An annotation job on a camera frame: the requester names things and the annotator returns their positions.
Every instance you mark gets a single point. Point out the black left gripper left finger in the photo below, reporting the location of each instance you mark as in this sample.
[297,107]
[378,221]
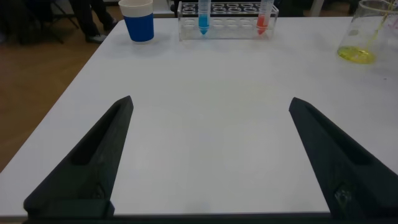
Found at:
[90,168]

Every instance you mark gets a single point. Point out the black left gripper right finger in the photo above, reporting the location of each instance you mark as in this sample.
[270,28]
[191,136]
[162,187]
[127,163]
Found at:
[351,174]

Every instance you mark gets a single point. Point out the blue pigment test tube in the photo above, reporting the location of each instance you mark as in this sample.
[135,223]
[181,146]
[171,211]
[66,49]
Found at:
[204,21]

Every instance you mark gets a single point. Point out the glass beaker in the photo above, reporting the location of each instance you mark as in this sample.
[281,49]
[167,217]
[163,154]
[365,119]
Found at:
[357,46]

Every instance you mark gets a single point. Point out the red pigment test tube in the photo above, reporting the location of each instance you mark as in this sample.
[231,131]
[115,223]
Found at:
[262,21]

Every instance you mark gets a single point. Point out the clear acrylic test tube rack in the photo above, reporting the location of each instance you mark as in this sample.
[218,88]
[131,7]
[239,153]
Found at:
[231,29]

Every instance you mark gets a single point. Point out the blue white paper cup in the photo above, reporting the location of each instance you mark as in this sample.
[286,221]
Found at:
[140,26]

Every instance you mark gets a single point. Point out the dark chair with jacket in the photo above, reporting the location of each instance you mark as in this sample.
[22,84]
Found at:
[40,18]

